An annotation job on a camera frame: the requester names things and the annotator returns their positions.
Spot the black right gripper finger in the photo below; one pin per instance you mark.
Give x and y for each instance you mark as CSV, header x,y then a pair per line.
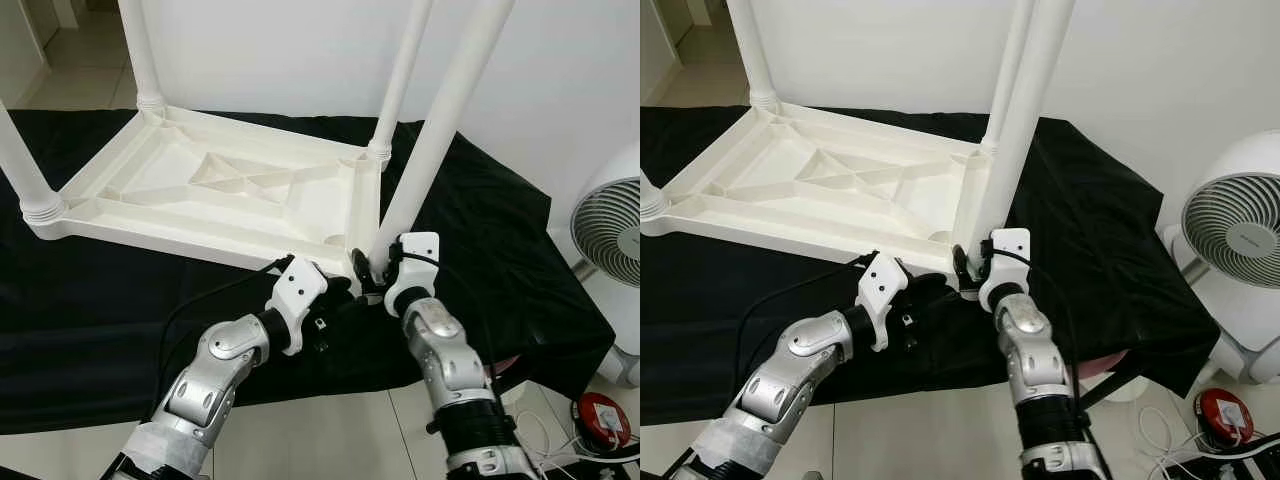
x,y
359,266
961,263

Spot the white plastic children table top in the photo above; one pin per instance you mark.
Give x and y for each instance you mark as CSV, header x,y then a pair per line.
x,y
260,215
860,210

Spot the white plastic table leg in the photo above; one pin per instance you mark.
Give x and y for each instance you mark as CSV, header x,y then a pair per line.
x,y
1030,110
25,170
752,50
650,200
400,80
440,110
1008,70
140,50

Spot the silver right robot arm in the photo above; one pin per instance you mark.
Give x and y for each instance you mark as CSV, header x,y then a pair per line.
x,y
1035,350
445,350

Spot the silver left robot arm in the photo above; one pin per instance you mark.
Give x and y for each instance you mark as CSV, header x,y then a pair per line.
x,y
215,365
800,360

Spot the pink fabric item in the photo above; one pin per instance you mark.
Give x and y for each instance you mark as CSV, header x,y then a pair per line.
x,y
1100,362
505,365

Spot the grey metal table leg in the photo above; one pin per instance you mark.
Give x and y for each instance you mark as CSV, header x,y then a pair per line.
x,y
1110,385
515,388

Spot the white round standing fan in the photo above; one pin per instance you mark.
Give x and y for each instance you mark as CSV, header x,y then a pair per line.
x,y
1240,225
612,230

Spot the white grey rounded appliance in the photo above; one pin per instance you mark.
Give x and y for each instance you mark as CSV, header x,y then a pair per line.
x,y
622,360
1250,335

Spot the black bag with white trim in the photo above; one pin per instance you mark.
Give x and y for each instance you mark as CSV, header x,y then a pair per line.
x,y
1245,465
622,465

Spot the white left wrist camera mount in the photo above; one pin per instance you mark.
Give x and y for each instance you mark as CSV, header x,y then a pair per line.
x,y
882,288
295,290

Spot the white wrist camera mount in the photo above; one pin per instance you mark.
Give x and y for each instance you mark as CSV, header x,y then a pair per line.
x,y
418,250
882,288
295,290
1010,247

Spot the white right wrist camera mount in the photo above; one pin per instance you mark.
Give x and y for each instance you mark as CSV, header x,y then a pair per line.
x,y
1010,247
418,250

